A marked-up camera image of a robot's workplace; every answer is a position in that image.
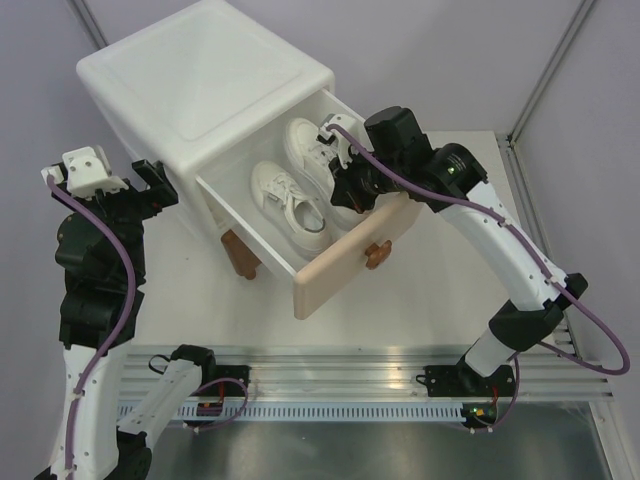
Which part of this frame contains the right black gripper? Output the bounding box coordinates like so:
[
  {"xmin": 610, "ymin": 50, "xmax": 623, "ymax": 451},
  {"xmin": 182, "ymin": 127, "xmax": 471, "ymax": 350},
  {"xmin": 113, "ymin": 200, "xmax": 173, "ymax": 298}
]
[{"xmin": 328, "ymin": 142, "xmax": 406, "ymax": 214}]

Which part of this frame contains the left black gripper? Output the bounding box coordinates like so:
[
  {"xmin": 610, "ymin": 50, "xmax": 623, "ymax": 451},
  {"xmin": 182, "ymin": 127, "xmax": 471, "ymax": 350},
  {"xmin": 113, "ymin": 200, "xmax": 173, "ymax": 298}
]
[{"xmin": 58, "ymin": 156, "xmax": 180, "ymax": 277}]

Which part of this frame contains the white sneaker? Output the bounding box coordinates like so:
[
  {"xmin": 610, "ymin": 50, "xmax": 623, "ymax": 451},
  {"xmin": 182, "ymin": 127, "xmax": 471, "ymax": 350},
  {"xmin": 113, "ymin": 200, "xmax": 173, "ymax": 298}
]
[
  {"xmin": 250, "ymin": 161, "xmax": 332, "ymax": 259},
  {"xmin": 284, "ymin": 118, "xmax": 367, "ymax": 231}
]

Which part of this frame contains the brown bear knob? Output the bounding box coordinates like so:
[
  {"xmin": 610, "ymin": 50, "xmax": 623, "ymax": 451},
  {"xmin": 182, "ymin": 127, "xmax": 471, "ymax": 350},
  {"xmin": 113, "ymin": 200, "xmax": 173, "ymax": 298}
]
[{"xmin": 364, "ymin": 240, "xmax": 393, "ymax": 270}]

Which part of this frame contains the beige drawer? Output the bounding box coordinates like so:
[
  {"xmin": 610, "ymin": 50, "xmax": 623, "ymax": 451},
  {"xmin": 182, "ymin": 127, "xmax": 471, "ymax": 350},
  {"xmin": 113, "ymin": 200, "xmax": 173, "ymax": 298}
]
[{"xmin": 196, "ymin": 90, "xmax": 421, "ymax": 320}]

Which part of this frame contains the brown drawer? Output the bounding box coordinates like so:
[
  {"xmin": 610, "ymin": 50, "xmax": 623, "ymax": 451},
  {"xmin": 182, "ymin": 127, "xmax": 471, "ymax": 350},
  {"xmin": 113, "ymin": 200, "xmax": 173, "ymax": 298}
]
[{"xmin": 220, "ymin": 229, "xmax": 262, "ymax": 280}]

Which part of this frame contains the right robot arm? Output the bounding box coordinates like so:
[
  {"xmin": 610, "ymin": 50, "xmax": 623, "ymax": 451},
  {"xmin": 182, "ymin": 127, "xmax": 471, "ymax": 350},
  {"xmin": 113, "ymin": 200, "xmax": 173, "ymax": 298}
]
[{"xmin": 318, "ymin": 106, "xmax": 588, "ymax": 397}]

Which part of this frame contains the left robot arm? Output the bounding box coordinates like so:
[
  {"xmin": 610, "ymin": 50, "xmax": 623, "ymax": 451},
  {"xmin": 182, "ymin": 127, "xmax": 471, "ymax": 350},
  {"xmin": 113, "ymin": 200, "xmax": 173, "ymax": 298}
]
[{"xmin": 38, "ymin": 152, "xmax": 218, "ymax": 479}]

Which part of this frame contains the white plastic shoe cabinet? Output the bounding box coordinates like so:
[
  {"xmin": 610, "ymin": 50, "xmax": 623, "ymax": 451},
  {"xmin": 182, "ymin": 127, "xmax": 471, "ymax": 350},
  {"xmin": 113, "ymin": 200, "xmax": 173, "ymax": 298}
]
[{"xmin": 76, "ymin": 1, "xmax": 335, "ymax": 234}]

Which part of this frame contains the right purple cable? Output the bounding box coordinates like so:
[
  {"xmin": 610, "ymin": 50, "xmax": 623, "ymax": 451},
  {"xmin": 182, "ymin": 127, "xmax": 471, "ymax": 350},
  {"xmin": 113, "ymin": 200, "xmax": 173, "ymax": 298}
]
[{"xmin": 327, "ymin": 124, "xmax": 631, "ymax": 376}]

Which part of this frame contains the purple cable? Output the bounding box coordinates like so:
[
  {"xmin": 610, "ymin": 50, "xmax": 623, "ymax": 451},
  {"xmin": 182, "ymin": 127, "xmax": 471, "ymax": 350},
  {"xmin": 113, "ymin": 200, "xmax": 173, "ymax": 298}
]
[
  {"xmin": 45, "ymin": 174, "xmax": 137, "ymax": 474},
  {"xmin": 327, "ymin": 124, "xmax": 631, "ymax": 376}
]

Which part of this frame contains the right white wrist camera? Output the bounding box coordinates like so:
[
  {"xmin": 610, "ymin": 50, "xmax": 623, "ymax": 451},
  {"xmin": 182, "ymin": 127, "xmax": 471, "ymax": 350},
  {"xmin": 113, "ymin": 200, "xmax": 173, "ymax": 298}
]
[{"xmin": 317, "ymin": 113, "xmax": 366, "ymax": 170}]

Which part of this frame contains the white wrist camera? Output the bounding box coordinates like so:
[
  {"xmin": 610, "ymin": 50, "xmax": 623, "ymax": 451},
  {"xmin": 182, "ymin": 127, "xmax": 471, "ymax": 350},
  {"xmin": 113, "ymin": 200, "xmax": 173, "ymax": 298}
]
[
  {"xmin": 317, "ymin": 113, "xmax": 366, "ymax": 170},
  {"xmin": 41, "ymin": 145, "xmax": 129, "ymax": 200}
]

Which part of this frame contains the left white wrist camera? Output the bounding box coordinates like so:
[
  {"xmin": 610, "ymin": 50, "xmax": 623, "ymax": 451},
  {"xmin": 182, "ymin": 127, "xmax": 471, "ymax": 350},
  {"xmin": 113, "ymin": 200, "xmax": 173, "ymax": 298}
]
[{"xmin": 41, "ymin": 145, "xmax": 129, "ymax": 200}]

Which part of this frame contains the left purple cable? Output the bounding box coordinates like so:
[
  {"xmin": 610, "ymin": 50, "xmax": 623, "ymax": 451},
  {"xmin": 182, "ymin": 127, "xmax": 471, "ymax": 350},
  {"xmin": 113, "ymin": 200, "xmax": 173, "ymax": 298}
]
[{"xmin": 45, "ymin": 174, "xmax": 137, "ymax": 474}]

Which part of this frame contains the left aluminium frame post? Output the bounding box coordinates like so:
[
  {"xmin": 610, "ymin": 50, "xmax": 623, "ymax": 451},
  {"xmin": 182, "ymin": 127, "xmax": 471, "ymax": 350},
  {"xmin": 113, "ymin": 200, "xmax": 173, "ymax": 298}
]
[{"xmin": 67, "ymin": 0, "xmax": 109, "ymax": 50}]

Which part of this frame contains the aluminium frame post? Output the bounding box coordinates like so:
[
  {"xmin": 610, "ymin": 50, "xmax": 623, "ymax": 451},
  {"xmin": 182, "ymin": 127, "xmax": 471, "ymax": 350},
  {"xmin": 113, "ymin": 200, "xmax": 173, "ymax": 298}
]
[
  {"xmin": 67, "ymin": 0, "xmax": 109, "ymax": 50},
  {"xmin": 505, "ymin": 0, "xmax": 599, "ymax": 148}
]

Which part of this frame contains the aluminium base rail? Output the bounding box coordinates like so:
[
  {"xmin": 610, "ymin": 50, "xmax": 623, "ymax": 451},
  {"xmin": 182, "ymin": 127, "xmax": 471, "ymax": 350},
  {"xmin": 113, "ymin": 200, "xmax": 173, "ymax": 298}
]
[{"xmin": 119, "ymin": 344, "xmax": 614, "ymax": 404}]

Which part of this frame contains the white slotted cable duct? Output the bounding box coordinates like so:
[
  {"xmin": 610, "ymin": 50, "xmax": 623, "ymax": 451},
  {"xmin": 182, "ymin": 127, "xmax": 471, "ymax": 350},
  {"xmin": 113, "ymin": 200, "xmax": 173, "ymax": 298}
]
[{"xmin": 173, "ymin": 401, "xmax": 496, "ymax": 422}]

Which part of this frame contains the right aluminium frame post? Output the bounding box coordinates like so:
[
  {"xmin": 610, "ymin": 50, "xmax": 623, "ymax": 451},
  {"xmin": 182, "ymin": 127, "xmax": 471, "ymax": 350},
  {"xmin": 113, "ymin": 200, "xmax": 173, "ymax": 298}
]
[{"xmin": 505, "ymin": 0, "xmax": 599, "ymax": 148}]

